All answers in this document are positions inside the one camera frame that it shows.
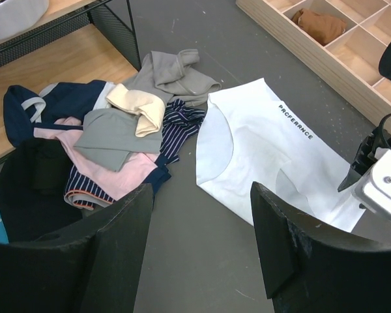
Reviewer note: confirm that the brown rolled underwear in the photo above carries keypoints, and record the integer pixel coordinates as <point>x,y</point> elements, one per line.
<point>323,28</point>

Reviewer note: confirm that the black wire wooden shelf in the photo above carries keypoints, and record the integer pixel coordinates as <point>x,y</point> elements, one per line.
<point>75,41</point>

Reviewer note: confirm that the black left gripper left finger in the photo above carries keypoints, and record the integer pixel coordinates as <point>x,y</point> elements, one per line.
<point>92,265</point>

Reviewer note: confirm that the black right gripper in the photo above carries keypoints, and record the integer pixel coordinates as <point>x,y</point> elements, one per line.
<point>379,138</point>

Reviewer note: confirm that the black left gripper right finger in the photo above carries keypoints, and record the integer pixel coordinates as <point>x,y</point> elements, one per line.
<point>311,266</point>

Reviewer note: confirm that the white ceramic bowl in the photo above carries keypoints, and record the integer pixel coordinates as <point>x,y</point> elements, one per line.
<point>17,16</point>

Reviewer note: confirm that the taupe grey underwear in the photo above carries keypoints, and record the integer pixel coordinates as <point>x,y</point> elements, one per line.
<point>173,76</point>

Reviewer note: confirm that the black underwear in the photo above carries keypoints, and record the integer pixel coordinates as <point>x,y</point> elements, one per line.
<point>32,188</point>

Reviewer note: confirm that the white underwear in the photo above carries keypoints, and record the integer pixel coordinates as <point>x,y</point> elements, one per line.
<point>250,135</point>

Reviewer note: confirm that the navy striped underwear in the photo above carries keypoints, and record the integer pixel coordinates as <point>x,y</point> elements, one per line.
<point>180,123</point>

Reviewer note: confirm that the navy blue underwear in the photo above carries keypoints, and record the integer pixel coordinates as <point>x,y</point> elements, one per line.
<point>24,110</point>

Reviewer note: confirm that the cream underwear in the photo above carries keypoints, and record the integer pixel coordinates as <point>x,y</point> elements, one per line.
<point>149,108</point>

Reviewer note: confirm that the wooden compartment tray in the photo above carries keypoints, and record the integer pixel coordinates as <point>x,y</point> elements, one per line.
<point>350,62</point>

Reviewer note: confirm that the pink underwear navy trim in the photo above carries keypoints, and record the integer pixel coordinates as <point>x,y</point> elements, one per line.
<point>90,184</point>

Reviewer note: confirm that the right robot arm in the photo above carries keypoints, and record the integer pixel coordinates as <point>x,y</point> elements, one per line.
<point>385,71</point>

